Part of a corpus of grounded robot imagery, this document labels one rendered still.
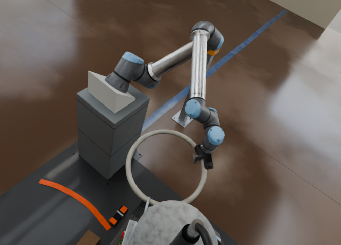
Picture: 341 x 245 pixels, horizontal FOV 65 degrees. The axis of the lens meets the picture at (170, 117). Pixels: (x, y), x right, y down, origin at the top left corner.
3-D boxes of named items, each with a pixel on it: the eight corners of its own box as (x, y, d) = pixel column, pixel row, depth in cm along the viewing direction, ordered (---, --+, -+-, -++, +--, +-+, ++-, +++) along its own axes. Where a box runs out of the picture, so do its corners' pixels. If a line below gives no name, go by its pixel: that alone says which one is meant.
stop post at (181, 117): (193, 119, 329) (227, 45, 249) (184, 128, 316) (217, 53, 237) (180, 110, 334) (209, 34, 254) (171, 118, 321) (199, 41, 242)
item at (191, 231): (182, 261, 63) (206, 239, 50) (166, 257, 63) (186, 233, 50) (184, 244, 66) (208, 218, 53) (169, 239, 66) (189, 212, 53)
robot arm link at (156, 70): (131, 68, 210) (212, 17, 168) (147, 77, 222) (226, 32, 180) (131, 83, 203) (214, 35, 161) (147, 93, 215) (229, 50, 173)
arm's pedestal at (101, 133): (70, 154, 259) (65, 92, 197) (107, 127, 290) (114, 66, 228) (107, 187, 246) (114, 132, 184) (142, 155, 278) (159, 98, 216)
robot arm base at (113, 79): (100, 78, 190) (107, 66, 188) (109, 79, 209) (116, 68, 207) (121, 93, 189) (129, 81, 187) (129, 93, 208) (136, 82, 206)
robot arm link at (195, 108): (203, 8, 159) (199, 113, 134) (214, 21, 167) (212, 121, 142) (188, 17, 166) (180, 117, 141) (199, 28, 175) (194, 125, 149)
